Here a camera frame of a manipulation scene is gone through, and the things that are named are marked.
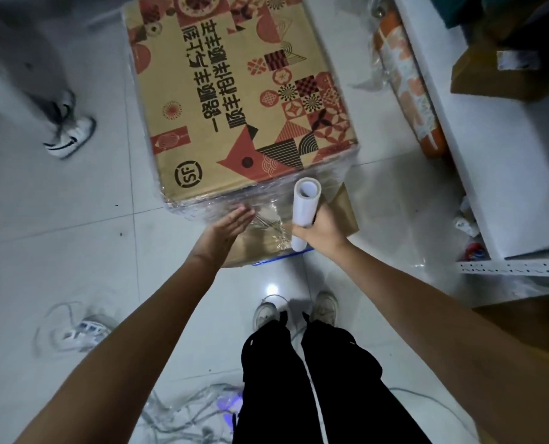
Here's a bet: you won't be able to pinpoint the white power strip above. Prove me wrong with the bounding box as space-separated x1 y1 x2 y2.
61 319 113 343

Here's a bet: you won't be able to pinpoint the orange patterned rolled mat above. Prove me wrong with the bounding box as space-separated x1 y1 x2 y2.
372 12 449 158

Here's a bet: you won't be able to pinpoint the person's left hand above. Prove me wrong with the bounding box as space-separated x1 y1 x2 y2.
193 204 256 267

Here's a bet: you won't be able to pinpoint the person's right grey shoe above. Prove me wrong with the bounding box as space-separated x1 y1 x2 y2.
311 291 340 327

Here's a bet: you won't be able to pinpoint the person's right hand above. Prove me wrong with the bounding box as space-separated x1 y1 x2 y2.
292 202 352 258

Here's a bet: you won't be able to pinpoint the person's black trousers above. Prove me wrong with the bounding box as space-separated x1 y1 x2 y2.
232 311 433 444

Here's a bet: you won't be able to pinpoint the printed cardboard box wrapped film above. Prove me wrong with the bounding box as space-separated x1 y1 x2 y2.
122 0 361 269

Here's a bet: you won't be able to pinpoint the person's left forearm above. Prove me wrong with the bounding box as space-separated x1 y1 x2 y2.
15 252 221 444

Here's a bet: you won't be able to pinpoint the small items under shelf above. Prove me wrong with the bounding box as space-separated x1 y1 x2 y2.
452 197 488 262

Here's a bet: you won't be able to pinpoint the brown cardboard box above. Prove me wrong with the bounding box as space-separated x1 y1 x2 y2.
450 23 549 103

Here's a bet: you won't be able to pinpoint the white stretch film roll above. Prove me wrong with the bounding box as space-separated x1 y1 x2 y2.
290 177 322 253

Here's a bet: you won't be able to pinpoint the person's left grey shoe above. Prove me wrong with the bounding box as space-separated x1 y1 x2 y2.
253 301 281 332

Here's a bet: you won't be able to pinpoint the person's grey shoe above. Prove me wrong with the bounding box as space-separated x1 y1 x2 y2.
311 291 340 327
253 301 281 332

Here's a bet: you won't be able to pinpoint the tangled white cables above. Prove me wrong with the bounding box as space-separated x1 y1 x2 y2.
138 383 245 444

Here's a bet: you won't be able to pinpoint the white metal shelf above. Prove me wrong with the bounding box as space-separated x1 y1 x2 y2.
393 0 549 278

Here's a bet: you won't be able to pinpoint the person's right forearm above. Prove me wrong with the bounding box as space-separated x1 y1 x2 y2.
334 243 549 444

